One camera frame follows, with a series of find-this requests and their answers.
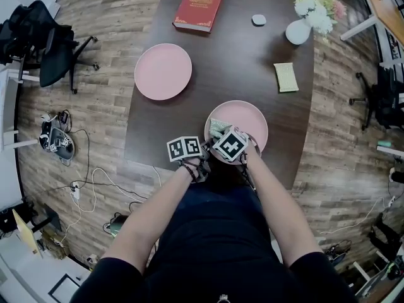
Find white vase with flowers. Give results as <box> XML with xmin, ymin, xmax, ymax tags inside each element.
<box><xmin>289</xmin><ymin>0</ymin><xmax>347</xmax><ymax>42</ymax></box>

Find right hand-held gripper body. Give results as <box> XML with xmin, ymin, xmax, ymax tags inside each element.
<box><xmin>211</xmin><ymin>125</ymin><xmax>262</xmax><ymax>163</ymax></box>

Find red hardcover book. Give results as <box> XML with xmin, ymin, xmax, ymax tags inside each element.
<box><xmin>172</xmin><ymin>0</ymin><xmax>225</xmax><ymax>33</ymax></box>

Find yellow green sponge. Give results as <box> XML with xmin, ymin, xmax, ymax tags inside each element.
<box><xmin>273</xmin><ymin>62</ymin><xmax>299</xmax><ymax>93</ymax></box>

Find person's black clothing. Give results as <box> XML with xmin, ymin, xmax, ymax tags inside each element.
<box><xmin>71</xmin><ymin>169</ymin><xmax>359</xmax><ymax>303</ymax></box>

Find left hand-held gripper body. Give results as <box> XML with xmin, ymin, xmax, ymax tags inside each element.
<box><xmin>166</xmin><ymin>136</ymin><xmax>211</xmax><ymax>182</ymax></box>

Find black bracelet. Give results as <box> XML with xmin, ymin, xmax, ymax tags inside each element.
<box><xmin>180</xmin><ymin>163</ymin><xmax>198</xmax><ymax>183</ymax></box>

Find person's left forearm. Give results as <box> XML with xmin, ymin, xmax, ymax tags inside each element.
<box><xmin>104</xmin><ymin>162</ymin><xmax>199</xmax><ymax>274</ymax></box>

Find white ceramic vase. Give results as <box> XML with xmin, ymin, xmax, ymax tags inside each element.
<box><xmin>285</xmin><ymin>18</ymin><xmax>312</xmax><ymax>45</ymax></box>

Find person's right forearm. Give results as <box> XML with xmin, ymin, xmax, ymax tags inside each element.
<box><xmin>246</xmin><ymin>145</ymin><xmax>326</xmax><ymax>266</ymax></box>

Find green patterned sponge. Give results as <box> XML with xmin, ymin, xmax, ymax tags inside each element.
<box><xmin>209</xmin><ymin>117</ymin><xmax>233</xmax><ymax>138</ymax></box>

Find black office chair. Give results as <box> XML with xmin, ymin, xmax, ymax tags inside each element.
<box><xmin>348</xmin><ymin>66</ymin><xmax>404</xmax><ymax>131</ymax></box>
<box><xmin>0</xmin><ymin>0</ymin><xmax>101</xmax><ymax>95</ymax></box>

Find wooden desk white legs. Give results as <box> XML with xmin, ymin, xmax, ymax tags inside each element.
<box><xmin>328</xmin><ymin>0</ymin><xmax>404</xmax><ymax>47</ymax></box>

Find pink plate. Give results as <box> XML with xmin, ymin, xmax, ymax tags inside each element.
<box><xmin>204</xmin><ymin>100</ymin><xmax>269</xmax><ymax>163</ymax></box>
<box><xmin>134</xmin><ymin>43</ymin><xmax>193</xmax><ymax>101</ymax></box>

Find yellow board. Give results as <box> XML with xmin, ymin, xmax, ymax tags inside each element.
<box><xmin>11</xmin><ymin>208</ymin><xmax>42</xmax><ymax>257</ymax></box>

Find grey domed backpack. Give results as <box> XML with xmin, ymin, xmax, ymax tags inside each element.
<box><xmin>38</xmin><ymin>114</ymin><xmax>76</xmax><ymax>160</ymax></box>

